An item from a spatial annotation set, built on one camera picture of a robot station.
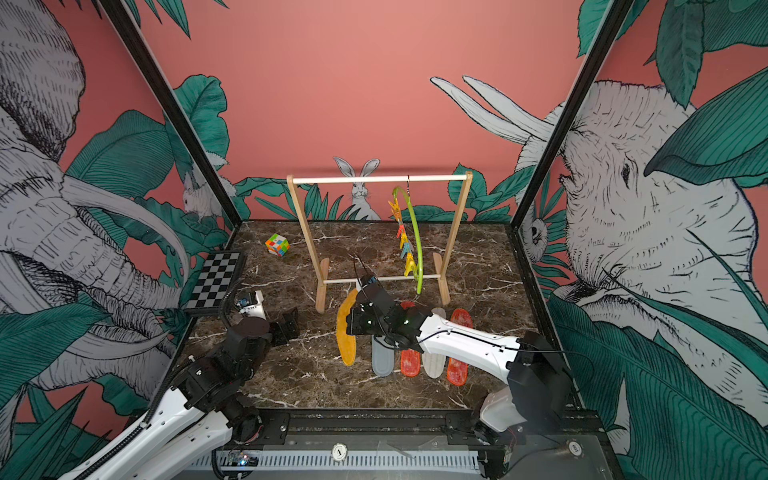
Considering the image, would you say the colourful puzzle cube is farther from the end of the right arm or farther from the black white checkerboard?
the end of the right arm

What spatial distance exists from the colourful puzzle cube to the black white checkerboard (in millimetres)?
103

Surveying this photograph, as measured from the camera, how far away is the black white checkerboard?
943mm

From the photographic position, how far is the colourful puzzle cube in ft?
3.59
